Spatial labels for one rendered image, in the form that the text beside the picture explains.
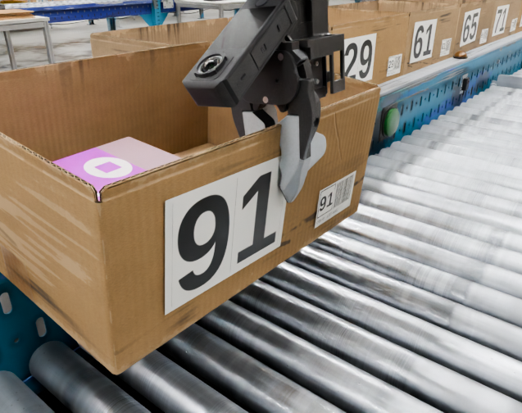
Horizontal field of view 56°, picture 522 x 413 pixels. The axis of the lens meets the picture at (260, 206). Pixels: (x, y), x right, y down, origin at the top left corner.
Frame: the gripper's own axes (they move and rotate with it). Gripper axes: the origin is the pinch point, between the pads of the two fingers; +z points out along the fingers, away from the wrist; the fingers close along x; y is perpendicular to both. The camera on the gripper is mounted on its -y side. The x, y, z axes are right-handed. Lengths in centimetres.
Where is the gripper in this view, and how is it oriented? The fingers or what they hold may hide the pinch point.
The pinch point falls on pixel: (278, 190)
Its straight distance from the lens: 48.1
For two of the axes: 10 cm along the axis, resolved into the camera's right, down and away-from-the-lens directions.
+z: 0.8, 9.2, 3.8
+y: 6.3, -3.5, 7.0
